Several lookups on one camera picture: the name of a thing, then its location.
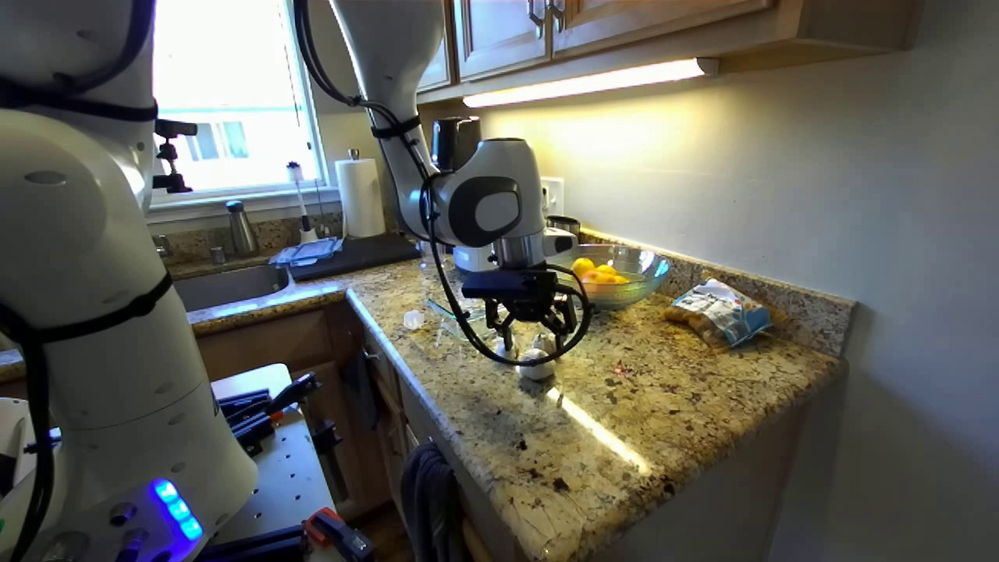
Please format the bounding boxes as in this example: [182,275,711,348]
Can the kitchen sink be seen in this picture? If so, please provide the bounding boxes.
[171,264,292,317]

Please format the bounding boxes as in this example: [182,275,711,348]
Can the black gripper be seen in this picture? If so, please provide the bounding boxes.
[460,266,577,363]

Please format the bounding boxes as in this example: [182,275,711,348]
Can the black handled tools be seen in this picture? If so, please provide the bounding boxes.
[213,368,320,455]

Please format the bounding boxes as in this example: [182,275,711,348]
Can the under-cabinet light strip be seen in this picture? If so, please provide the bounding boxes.
[460,57,725,113]

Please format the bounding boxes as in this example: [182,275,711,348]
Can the window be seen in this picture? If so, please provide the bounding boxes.
[149,0,326,203]

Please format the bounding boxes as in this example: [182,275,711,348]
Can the white paper towel roll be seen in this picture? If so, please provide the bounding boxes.
[329,152,390,240]

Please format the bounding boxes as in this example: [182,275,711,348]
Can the kitchen faucet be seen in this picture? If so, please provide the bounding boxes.
[223,197,261,261]

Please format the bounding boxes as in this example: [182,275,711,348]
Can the dish brush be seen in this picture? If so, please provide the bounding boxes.
[283,159,320,250]

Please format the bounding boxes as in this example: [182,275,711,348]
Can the dark hanging cloth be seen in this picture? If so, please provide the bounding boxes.
[400,441,467,562]

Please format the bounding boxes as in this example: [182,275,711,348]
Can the round glass fruit bowl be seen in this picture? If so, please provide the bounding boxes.
[558,240,673,313]

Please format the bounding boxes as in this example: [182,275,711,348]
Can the white garlic bulb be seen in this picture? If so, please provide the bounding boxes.
[515,348,562,396]

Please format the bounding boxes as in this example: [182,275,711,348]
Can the grey robot cart table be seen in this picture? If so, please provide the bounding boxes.
[207,358,351,550]

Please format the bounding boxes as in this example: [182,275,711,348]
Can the red yellow apple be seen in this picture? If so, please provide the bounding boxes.
[584,266,632,297]

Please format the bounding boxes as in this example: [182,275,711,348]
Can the red black clamp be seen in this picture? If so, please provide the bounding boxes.
[299,502,376,562]

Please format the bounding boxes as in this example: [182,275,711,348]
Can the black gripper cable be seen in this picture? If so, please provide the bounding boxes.
[291,0,593,371]

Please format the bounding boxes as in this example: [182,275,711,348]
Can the wooden wall cabinet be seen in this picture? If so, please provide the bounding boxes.
[415,0,924,106]

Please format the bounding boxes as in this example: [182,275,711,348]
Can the black camera on tripod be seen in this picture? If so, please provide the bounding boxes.
[149,116,203,197]

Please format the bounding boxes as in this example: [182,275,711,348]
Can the wooden base cabinet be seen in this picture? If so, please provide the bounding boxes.
[193,297,503,562]

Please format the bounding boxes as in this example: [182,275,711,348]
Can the white wall outlet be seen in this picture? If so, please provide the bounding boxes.
[536,171,567,212]

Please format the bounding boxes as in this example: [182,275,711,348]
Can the black soda maker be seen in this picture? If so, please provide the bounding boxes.
[426,113,483,178]

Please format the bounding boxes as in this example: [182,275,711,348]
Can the blue white snack bag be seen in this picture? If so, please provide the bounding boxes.
[664,279,778,351]

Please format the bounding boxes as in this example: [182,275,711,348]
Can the dark ribbed drying mat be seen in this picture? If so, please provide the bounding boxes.
[272,233,421,285]

